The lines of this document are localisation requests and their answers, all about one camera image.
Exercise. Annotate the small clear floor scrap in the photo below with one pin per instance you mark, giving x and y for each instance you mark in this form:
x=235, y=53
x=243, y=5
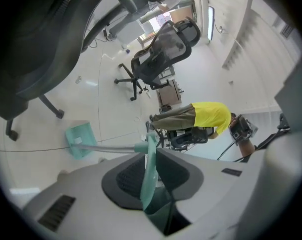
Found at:
x=78, y=79

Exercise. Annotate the black mesh-back office chair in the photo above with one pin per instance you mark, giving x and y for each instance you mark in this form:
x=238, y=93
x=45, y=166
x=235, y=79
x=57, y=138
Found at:
x=28, y=46

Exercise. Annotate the white cabinet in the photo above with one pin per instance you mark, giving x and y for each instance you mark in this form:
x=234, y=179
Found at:
x=133, y=31

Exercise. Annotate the person's right forearm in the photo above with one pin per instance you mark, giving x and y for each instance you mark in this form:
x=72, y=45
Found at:
x=248, y=150

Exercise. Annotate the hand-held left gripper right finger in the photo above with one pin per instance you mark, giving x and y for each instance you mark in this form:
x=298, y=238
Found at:
x=215, y=196

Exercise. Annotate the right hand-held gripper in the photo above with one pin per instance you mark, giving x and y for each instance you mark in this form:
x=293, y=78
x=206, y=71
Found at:
x=240, y=134

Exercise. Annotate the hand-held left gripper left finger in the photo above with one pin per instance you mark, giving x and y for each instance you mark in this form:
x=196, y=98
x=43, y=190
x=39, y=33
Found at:
x=90, y=196

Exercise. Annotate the brown wooden cabinet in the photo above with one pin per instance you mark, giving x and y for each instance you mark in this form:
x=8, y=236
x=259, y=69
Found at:
x=169, y=94

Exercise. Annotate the ceiling light panel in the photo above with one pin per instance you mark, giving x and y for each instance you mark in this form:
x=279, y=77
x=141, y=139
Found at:
x=211, y=24

